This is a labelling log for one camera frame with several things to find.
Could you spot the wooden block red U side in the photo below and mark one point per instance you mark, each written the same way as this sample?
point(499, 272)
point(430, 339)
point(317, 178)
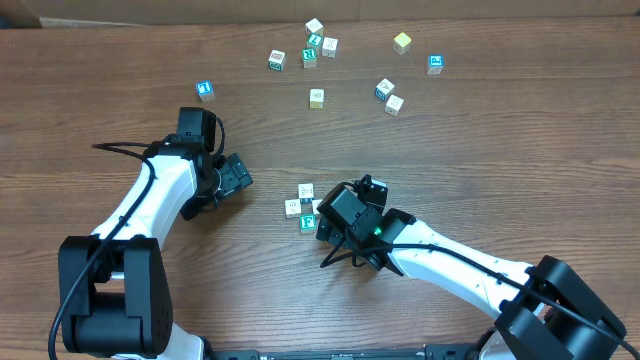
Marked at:
point(306, 192)

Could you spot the wooden block blue edge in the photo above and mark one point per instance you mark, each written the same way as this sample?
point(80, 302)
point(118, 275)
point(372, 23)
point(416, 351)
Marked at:
point(384, 89)

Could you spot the green F wooden block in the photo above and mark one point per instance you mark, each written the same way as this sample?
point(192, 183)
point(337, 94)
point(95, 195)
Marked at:
point(307, 223)

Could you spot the blue P wooden block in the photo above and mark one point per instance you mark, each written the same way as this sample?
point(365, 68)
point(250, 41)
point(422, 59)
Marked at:
point(435, 64)

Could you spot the green L wooden block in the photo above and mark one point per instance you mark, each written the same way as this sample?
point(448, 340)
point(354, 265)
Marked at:
point(315, 42)

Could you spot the wooden block yellow side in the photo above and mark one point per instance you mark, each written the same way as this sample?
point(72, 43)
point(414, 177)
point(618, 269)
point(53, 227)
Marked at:
point(316, 98)

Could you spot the plain wooden block top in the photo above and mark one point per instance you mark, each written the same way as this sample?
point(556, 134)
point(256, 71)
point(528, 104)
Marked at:
point(314, 26)

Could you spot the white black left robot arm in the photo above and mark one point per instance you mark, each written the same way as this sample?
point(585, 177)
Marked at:
point(115, 300)

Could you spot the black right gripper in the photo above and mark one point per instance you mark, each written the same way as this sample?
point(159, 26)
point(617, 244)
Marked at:
point(326, 230)

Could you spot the wooden block hook drawing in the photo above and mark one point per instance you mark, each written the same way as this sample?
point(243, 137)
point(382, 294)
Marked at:
point(293, 208)

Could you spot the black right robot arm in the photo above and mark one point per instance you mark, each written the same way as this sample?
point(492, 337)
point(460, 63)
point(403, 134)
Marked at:
point(543, 311)

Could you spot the wooden block blue side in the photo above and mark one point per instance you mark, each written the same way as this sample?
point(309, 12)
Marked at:
point(329, 47)

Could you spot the wooden block green B side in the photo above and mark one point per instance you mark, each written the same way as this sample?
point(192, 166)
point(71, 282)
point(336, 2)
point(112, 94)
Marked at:
point(277, 60)

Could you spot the green R wooden block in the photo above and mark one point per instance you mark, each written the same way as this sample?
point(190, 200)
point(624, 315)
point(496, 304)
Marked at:
point(309, 58)

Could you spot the yellow top wooden block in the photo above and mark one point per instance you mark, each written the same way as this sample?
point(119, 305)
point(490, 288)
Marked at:
point(402, 43)

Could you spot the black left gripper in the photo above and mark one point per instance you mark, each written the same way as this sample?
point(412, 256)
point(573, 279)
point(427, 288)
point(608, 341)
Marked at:
point(235, 176)

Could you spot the blue I wooden block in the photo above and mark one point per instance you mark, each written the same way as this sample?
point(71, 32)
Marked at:
point(205, 91)

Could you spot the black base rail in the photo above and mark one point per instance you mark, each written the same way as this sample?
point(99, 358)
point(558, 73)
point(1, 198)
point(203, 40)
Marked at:
point(428, 352)

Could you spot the wooden block acorn drawing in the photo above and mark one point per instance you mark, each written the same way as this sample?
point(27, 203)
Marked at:
point(315, 205)

